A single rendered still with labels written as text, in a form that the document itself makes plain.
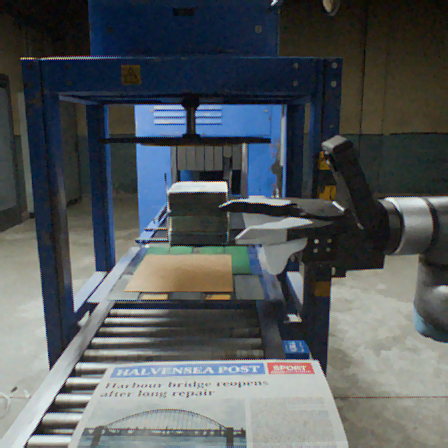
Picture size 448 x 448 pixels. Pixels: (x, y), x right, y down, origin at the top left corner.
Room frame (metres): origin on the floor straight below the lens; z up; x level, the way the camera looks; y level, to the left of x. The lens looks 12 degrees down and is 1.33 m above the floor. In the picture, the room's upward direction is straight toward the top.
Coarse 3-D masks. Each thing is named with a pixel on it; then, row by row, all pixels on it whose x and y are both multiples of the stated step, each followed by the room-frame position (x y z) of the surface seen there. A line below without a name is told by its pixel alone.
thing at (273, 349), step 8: (256, 304) 1.32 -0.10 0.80; (264, 304) 1.32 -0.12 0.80; (264, 312) 1.25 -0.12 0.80; (272, 312) 1.25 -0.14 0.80; (264, 320) 1.19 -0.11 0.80; (272, 320) 1.19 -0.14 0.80; (264, 328) 1.14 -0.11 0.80; (272, 328) 1.14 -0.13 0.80; (264, 336) 1.09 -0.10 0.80; (272, 336) 1.09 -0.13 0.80; (280, 336) 1.09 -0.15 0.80; (264, 344) 1.05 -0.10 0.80; (272, 344) 1.05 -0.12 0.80; (280, 344) 1.05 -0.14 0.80; (264, 352) 1.01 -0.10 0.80; (272, 352) 1.00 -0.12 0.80; (280, 352) 1.00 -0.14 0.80
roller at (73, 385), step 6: (72, 378) 0.88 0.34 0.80; (78, 378) 0.88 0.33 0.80; (84, 378) 0.88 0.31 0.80; (90, 378) 0.88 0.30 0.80; (96, 378) 0.88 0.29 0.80; (102, 378) 0.88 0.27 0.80; (66, 384) 0.87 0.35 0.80; (72, 384) 0.87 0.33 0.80; (78, 384) 0.87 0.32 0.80; (84, 384) 0.87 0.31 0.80; (90, 384) 0.87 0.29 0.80; (96, 384) 0.87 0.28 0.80; (66, 390) 0.86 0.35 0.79; (72, 390) 0.86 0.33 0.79; (78, 390) 0.86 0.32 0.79; (84, 390) 0.86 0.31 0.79; (90, 390) 0.86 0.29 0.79
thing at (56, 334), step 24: (24, 72) 1.36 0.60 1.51; (24, 96) 1.36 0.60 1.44; (48, 96) 1.36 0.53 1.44; (48, 120) 1.36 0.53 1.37; (48, 144) 1.36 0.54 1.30; (48, 168) 1.37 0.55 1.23; (48, 192) 1.37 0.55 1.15; (48, 216) 1.36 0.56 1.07; (48, 240) 1.36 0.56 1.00; (48, 264) 1.36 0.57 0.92; (48, 288) 1.36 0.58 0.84; (72, 288) 1.43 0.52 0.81; (48, 312) 1.36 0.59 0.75; (72, 312) 1.41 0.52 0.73; (48, 336) 1.36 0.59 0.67; (48, 360) 1.36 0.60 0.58
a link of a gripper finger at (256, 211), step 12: (228, 204) 0.57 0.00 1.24; (240, 204) 0.57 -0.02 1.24; (252, 204) 0.56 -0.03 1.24; (264, 204) 0.56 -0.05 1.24; (276, 204) 0.56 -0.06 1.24; (288, 204) 0.56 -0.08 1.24; (252, 216) 0.58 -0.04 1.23; (264, 216) 0.57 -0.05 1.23; (276, 216) 0.56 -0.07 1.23; (288, 216) 0.56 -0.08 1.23
